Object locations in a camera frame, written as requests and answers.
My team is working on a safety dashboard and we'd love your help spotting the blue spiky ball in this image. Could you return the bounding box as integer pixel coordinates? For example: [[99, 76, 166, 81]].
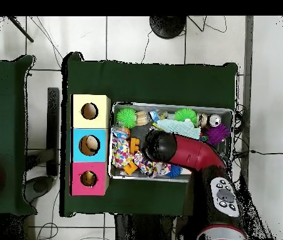
[[165, 164, 183, 179]]

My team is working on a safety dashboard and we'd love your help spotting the black round base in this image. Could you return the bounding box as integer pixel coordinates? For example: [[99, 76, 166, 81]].
[[149, 16, 187, 39]]

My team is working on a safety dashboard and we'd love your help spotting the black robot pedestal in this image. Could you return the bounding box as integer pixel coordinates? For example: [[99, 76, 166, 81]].
[[112, 214, 182, 240]]

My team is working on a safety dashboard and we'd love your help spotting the black rod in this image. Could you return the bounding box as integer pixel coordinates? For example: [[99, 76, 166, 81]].
[[7, 16, 34, 43]]

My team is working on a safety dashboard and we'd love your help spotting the purple spiky ball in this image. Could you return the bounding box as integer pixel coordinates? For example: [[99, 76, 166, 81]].
[[205, 124, 231, 146]]

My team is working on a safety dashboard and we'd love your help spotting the silver can with pull tab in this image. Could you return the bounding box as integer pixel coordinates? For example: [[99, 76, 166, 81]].
[[208, 114, 222, 128]]

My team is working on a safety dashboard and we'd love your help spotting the light teal waffle cloth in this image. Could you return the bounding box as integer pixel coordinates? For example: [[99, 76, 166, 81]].
[[155, 118, 202, 141]]

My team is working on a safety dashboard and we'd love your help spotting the polka dot cloth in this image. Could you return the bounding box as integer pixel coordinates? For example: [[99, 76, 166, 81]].
[[110, 127, 137, 169]]

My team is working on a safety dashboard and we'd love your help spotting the long black floor cable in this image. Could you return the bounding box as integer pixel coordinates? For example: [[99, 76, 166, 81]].
[[249, 148, 283, 156]]

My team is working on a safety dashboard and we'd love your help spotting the wooden box with three holes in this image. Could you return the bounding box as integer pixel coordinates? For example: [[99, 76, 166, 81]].
[[70, 93, 112, 197]]

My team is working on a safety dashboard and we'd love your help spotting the clear wire mesh bin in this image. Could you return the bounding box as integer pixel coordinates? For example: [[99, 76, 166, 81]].
[[108, 102, 235, 186]]

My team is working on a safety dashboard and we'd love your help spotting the green fuzzy monster toy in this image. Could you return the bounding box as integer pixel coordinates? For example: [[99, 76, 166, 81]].
[[174, 107, 198, 124]]

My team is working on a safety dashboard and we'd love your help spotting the green spiky ball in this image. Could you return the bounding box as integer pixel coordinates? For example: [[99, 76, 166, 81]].
[[115, 107, 138, 129]]

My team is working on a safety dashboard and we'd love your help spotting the black panel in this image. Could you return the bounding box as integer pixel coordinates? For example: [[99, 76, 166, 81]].
[[46, 87, 61, 177]]

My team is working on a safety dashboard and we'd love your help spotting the dark green side tablecloth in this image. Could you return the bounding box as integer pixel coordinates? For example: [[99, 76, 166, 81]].
[[0, 54, 36, 216]]

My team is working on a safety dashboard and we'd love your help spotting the heart print cloth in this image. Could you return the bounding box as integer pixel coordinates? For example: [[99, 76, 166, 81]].
[[138, 152, 172, 179]]

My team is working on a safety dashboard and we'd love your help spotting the orange toy block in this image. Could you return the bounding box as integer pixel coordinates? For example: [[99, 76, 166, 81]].
[[128, 137, 142, 155], [123, 161, 140, 176]]

